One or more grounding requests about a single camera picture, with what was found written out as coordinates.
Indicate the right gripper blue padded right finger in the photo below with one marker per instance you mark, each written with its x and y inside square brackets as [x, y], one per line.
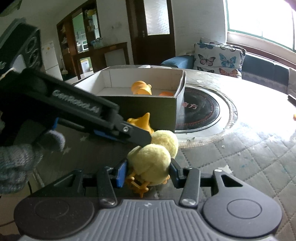
[184, 177]

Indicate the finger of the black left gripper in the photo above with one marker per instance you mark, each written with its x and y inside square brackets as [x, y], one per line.
[132, 134]

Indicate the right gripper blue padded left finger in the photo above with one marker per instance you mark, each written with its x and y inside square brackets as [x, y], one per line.
[114, 176]

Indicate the orange rubber duck toy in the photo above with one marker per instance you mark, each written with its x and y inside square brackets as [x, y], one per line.
[142, 122]

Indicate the yellow plush chick toy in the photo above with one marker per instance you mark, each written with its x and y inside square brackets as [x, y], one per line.
[150, 164]

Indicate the grey knit gloved hand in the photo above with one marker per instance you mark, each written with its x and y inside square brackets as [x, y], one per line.
[18, 161]

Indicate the black cardboard box white inside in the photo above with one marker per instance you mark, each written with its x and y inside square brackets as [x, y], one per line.
[114, 83]

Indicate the white refrigerator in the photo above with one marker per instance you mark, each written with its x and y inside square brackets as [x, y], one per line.
[50, 61]

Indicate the round black induction cooker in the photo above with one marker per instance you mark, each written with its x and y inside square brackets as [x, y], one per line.
[204, 113]

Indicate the dark wooden shelf cabinet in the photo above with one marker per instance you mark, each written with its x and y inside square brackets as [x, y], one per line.
[76, 31]

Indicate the dark wooden console table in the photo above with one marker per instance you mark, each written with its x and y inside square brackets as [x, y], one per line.
[98, 57]

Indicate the butterfly print cushion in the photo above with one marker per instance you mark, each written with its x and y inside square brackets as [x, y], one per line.
[215, 57]

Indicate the dark wooden door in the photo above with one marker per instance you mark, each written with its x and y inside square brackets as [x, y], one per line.
[151, 29]

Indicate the black remote control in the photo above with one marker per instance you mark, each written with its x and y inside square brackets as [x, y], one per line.
[291, 99]

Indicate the blue sofa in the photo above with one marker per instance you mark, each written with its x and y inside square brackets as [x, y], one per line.
[249, 67]

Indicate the window with green frame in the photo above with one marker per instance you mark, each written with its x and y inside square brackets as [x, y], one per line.
[273, 21]

